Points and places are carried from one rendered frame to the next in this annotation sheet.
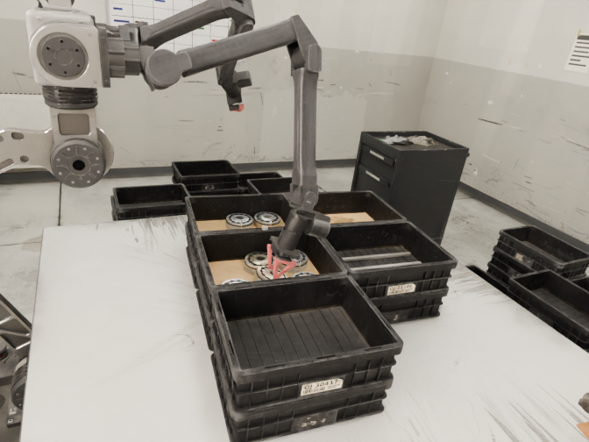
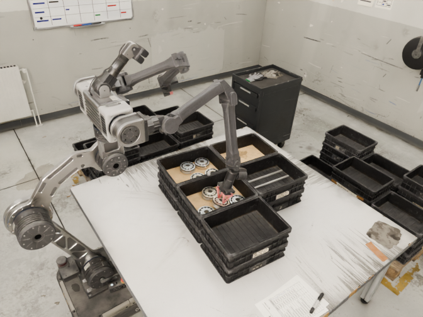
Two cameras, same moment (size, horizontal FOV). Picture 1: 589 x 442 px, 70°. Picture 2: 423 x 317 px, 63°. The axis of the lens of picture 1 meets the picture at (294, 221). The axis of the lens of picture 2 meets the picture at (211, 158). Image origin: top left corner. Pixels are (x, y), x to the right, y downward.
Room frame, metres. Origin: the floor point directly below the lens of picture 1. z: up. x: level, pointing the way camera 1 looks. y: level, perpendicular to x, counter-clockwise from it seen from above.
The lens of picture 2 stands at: (-0.43, 0.38, 2.26)
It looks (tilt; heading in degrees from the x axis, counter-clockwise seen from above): 35 degrees down; 350
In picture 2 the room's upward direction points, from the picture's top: 3 degrees clockwise
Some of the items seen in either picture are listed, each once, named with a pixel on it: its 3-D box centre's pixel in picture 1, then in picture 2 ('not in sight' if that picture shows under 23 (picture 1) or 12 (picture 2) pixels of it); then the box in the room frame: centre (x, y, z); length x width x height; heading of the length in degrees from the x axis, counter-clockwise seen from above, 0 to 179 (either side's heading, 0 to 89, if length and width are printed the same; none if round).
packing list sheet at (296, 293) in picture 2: not in sight; (293, 305); (0.46, -0.23, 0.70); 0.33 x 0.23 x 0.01; 118
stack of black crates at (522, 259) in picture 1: (531, 276); (344, 156); (2.15, -1.41, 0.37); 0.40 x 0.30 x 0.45; 28
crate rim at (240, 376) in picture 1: (302, 319); (245, 224); (0.82, -0.05, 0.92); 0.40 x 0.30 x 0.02; 112
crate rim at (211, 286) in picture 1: (268, 256); (216, 191); (1.10, 0.06, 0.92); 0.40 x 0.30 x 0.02; 112
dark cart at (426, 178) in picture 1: (400, 198); (262, 113); (2.93, -0.76, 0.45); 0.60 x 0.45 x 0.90; 118
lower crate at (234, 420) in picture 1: (295, 367); (243, 244); (0.82, -0.05, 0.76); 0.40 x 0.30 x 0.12; 112
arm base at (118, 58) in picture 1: (119, 58); (148, 124); (0.99, 0.43, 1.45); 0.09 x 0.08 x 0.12; 28
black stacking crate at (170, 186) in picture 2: (244, 225); (192, 171); (1.38, 0.18, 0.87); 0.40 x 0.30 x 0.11; 112
